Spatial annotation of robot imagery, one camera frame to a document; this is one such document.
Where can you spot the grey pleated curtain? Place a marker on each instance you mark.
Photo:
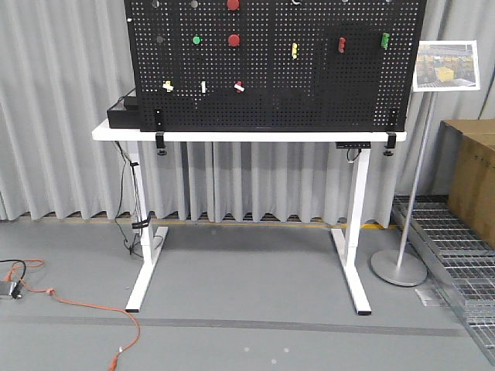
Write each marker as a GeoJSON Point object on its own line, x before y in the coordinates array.
{"type": "Point", "coordinates": [64, 63]}

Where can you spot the black box tray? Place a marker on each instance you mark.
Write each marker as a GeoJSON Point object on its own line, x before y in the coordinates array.
{"type": "Point", "coordinates": [125, 112]}

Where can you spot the right black mounting clamp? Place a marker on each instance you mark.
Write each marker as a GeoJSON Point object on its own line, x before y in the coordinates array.
{"type": "Point", "coordinates": [391, 131]}

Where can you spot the black perforated pegboard panel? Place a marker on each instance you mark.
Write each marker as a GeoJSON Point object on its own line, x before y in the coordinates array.
{"type": "Point", "coordinates": [322, 90]}

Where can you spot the upper red mushroom button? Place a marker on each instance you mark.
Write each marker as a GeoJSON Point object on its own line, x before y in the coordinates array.
{"type": "Point", "coordinates": [233, 5]}

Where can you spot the red toggle switch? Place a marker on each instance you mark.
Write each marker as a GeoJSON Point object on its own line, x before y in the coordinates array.
{"type": "Point", "coordinates": [342, 45]}

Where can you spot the lower red mushroom button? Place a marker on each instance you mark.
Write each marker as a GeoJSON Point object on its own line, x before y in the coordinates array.
{"type": "Point", "coordinates": [234, 40]}

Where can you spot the left black mounting clamp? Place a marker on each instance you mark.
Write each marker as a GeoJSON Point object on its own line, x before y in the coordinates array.
{"type": "Point", "coordinates": [159, 131]}

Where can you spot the red white small knob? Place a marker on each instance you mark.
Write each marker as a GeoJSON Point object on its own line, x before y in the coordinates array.
{"type": "Point", "coordinates": [239, 87]}

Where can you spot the black desk control panel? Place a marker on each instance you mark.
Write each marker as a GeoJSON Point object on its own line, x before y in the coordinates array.
{"type": "Point", "coordinates": [353, 145]}

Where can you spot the white height-adjustable desk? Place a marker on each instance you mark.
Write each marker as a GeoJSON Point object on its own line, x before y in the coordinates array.
{"type": "Point", "coordinates": [345, 241]}

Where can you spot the green toggle switch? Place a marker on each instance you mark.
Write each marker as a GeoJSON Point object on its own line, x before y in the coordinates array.
{"type": "Point", "coordinates": [385, 40]}

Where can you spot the brown cardboard box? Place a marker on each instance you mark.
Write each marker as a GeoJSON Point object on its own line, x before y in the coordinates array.
{"type": "Point", "coordinates": [471, 197]}

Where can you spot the red mushroom button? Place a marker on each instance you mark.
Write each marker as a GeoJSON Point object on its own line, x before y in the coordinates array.
{"type": "Point", "coordinates": [233, 5]}
{"type": "Point", "coordinates": [234, 40]}

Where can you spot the yellow white small knob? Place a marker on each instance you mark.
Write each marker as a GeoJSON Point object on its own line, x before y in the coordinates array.
{"type": "Point", "coordinates": [167, 85]}

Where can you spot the black mounting clamp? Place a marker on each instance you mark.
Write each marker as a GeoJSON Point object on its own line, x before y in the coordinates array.
{"type": "Point", "coordinates": [159, 131]}
{"type": "Point", "coordinates": [391, 131]}

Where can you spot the metal floor grate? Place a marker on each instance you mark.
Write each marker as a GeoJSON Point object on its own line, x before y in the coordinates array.
{"type": "Point", "coordinates": [461, 264]}

